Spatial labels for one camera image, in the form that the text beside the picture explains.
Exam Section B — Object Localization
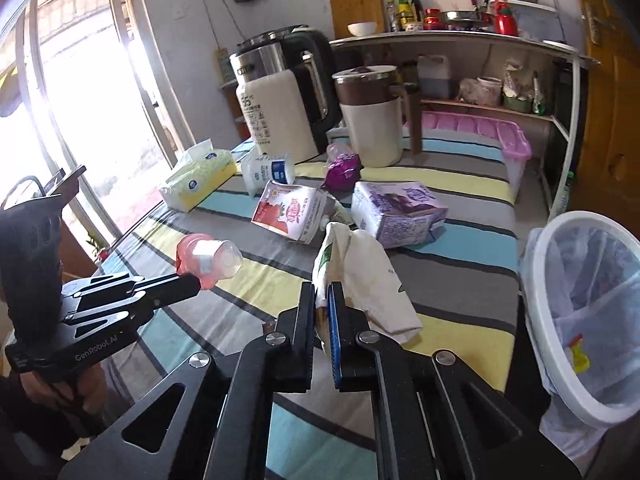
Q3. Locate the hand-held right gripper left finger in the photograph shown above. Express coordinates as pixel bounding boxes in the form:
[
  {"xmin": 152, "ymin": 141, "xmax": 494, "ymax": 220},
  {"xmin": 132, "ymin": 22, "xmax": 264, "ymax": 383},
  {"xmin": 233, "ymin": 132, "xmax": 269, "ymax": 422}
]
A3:
[{"xmin": 57, "ymin": 282, "xmax": 318, "ymax": 480}]

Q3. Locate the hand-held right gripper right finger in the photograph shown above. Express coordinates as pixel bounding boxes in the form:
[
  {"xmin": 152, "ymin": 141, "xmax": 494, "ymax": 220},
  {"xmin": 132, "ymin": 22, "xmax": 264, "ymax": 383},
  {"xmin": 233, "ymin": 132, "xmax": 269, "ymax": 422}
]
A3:
[{"xmin": 325, "ymin": 281, "xmax": 583, "ymax": 480}]

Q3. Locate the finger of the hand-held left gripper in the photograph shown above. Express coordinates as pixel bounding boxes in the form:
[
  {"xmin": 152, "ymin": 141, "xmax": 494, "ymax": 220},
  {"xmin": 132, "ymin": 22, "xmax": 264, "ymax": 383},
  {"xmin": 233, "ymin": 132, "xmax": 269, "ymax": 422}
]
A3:
[
  {"xmin": 61, "ymin": 283, "xmax": 203, "ymax": 339},
  {"xmin": 75, "ymin": 271, "xmax": 202, "ymax": 298}
]

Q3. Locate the small pink plastic bottle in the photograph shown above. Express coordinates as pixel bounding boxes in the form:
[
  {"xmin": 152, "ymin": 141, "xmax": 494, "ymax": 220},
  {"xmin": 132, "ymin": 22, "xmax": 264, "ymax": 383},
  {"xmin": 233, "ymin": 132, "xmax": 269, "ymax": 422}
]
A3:
[{"xmin": 175, "ymin": 232, "xmax": 244, "ymax": 291}]

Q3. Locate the white paper bag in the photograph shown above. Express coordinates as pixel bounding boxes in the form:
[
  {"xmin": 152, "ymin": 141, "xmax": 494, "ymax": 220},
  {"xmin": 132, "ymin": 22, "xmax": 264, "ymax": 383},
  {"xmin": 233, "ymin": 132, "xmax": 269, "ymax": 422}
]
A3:
[{"xmin": 312, "ymin": 221, "xmax": 423, "ymax": 356}]

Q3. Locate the strawberry print milk carton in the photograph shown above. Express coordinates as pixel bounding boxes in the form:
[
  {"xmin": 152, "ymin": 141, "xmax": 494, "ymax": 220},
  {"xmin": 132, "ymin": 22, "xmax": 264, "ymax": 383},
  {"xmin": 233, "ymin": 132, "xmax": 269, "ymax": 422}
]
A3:
[{"xmin": 250, "ymin": 180, "xmax": 331, "ymax": 247}]

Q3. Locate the purple print carton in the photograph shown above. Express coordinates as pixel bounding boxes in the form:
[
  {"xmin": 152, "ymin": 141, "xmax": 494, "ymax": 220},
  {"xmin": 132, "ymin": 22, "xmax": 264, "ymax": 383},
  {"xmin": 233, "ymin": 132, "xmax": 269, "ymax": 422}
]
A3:
[{"xmin": 350, "ymin": 180, "xmax": 448, "ymax": 248}]

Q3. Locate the purple snack packet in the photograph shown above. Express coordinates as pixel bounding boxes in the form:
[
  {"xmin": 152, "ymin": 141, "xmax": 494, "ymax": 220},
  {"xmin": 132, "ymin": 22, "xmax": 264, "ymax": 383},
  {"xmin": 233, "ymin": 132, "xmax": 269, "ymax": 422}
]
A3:
[{"xmin": 322, "ymin": 152, "xmax": 363, "ymax": 193}]

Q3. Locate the white bin with plastic liner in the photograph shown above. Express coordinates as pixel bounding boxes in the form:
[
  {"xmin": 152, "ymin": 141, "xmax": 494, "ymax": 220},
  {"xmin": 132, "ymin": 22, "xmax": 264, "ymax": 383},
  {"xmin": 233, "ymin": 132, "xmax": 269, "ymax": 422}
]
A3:
[{"xmin": 517, "ymin": 210, "xmax": 640, "ymax": 463}]

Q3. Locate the person's left hand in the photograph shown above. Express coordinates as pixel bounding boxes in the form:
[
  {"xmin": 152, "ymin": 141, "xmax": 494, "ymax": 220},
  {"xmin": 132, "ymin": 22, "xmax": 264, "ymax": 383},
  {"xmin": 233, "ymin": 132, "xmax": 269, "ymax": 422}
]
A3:
[{"xmin": 7, "ymin": 359, "xmax": 109, "ymax": 413}]

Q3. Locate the yellow tissue pack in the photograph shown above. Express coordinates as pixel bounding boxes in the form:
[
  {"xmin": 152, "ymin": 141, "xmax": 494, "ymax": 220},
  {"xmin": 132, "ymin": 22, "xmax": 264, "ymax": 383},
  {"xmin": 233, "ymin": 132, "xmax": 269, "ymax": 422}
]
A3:
[{"xmin": 157, "ymin": 141, "xmax": 238, "ymax": 212}]

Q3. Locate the white yogurt cup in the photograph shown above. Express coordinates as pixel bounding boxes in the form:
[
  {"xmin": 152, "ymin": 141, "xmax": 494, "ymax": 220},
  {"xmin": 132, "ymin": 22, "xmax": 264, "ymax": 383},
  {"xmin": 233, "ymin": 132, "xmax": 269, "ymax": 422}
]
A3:
[{"xmin": 241, "ymin": 151, "xmax": 296, "ymax": 196}]

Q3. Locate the black steel electric kettle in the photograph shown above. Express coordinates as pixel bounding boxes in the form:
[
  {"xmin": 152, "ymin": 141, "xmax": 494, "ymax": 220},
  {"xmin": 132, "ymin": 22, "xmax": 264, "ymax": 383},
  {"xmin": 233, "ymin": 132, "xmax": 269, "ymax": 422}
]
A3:
[{"xmin": 229, "ymin": 24, "xmax": 343, "ymax": 161}]

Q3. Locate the cream and brown jug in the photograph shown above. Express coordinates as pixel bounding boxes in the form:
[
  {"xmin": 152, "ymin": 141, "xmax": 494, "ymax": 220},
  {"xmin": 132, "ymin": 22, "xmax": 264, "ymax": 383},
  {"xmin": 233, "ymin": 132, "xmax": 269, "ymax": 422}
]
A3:
[{"xmin": 331, "ymin": 64, "xmax": 423, "ymax": 168}]

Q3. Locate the yellow and red wrapper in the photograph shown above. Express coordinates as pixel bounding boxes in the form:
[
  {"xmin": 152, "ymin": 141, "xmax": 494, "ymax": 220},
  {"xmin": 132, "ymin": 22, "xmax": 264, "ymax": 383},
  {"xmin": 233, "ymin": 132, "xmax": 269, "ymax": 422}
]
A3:
[{"xmin": 570, "ymin": 334, "xmax": 591, "ymax": 375}]

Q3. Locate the pink lidded storage box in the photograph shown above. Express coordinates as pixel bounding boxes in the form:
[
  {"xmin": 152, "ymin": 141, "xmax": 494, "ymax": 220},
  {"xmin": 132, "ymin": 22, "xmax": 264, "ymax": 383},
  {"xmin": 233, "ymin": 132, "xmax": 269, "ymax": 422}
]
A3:
[{"xmin": 405, "ymin": 111, "xmax": 532, "ymax": 206}]

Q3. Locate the white plastic jerrycan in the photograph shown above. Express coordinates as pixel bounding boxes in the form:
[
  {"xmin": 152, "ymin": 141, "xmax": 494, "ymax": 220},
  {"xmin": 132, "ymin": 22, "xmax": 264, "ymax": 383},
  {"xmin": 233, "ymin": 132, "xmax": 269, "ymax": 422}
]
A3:
[{"xmin": 417, "ymin": 55, "xmax": 453, "ymax": 100}]

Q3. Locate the clear plastic bag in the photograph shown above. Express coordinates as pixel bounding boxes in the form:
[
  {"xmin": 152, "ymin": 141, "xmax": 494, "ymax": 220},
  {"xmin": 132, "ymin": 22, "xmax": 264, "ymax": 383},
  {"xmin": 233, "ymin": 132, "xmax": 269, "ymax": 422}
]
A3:
[{"xmin": 457, "ymin": 77, "xmax": 483, "ymax": 103}]

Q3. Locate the white plastic tub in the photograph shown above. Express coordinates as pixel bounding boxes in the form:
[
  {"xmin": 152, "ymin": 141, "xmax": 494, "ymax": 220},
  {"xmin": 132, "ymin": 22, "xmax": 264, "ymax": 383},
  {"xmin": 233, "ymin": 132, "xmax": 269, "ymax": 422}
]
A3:
[{"xmin": 475, "ymin": 76, "xmax": 503, "ymax": 107}]

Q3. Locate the green packet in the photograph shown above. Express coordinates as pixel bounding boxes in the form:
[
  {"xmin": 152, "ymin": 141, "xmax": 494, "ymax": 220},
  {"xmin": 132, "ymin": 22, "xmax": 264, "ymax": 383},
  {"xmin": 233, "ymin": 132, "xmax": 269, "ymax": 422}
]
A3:
[{"xmin": 531, "ymin": 72, "xmax": 548, "ymax": 115}]

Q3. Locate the white plastic bag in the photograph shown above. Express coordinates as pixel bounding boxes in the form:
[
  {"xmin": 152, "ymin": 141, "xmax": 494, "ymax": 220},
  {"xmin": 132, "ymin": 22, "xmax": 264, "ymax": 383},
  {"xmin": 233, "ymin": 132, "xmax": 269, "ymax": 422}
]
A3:
[{"xmin": 502, "ymin": 60, "xmax": 536, "ymax": 98}]

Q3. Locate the white kitchen shelf unit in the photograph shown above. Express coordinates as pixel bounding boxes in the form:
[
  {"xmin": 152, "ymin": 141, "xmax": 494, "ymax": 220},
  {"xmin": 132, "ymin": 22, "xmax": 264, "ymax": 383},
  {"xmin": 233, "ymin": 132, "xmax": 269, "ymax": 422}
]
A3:
[{"xmin": 327, "ymin": 30, "xmax": 601, "ymax": 221}]

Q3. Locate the green capped sauce bottle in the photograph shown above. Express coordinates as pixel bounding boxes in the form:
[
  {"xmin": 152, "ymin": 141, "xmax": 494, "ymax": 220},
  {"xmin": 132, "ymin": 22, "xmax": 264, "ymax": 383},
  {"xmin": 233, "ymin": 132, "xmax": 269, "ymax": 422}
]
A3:
[{"xmin": 396, "ymin": 0, "xmax": 416, "ymax": 31}]

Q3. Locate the wooden cutting board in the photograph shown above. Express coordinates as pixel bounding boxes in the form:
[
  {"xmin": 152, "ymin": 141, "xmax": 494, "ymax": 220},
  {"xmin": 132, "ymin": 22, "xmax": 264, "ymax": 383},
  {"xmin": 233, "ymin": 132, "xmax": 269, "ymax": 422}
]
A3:
[{"xmin": 327, "ymin": 0, "xmax": 386, "ymax": 40}]

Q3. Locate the steel frying pan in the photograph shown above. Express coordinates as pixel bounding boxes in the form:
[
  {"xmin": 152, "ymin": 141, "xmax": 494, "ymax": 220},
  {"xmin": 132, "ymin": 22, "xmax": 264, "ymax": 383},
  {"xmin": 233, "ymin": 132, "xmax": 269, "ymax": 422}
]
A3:
[{"xmin": 440, "ymin": 10, "xmax": 483, "ymax": 31}]

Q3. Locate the red bottle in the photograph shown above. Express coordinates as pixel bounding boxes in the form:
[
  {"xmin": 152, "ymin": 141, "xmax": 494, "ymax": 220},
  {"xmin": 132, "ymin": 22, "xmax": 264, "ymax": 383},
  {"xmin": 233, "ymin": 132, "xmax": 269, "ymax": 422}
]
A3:
[{"xmin": 492, "ymin": 0, "xmax": 518, "ymax": 36}]

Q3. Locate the wooden door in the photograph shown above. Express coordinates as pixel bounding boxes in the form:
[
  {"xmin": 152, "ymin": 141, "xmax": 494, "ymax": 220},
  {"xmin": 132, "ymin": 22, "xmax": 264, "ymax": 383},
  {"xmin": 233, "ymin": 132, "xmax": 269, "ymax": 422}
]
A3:
[{"xmin": 570, "ymin": 0, "xmax": 640, "ymax": 211}]

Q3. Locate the white box appliance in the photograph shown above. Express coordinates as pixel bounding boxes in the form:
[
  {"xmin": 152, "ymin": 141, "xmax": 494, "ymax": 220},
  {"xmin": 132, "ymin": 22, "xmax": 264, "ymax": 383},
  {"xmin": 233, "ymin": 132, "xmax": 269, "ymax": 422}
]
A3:
[{"xmin": 487, "ymin": 0, "xmax": 563, "ymax": 43}]

